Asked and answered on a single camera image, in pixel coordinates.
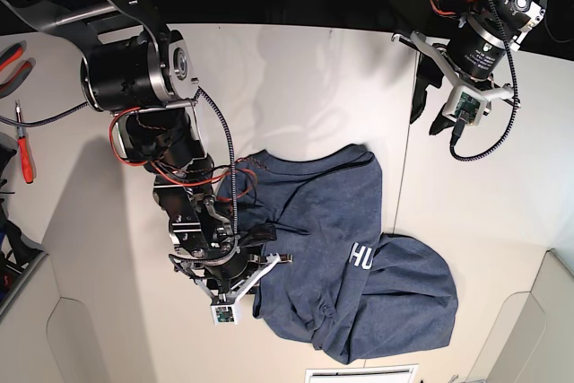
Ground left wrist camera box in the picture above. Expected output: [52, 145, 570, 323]
[441, 85, 487, 126]

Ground red-handled pliers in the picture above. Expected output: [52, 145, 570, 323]
[0, 41, 35, 99]

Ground braided camera cable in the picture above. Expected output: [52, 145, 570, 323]
[448, 0, 524, 163]
[0, 86, 243, 267]

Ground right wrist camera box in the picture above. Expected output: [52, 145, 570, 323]
[210, 303, 240, 325]

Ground blue-grey t-shirt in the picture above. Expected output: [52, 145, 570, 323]
[237, 144, 458, 364]

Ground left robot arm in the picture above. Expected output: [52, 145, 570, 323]
[392, 0, 548, 135]

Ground orange-handled screwdriver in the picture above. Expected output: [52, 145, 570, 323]
[16, 126, 35, 184]

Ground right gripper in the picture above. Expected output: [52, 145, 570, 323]
[169, 223, 293, 305]

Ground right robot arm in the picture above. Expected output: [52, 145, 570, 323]
[1, 0, 291, 309]

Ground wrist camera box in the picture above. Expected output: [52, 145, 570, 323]
[441, 85, 487, 126]
[210, 303, 240, 325]

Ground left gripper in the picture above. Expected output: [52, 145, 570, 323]
[392, 19, 523, 135]

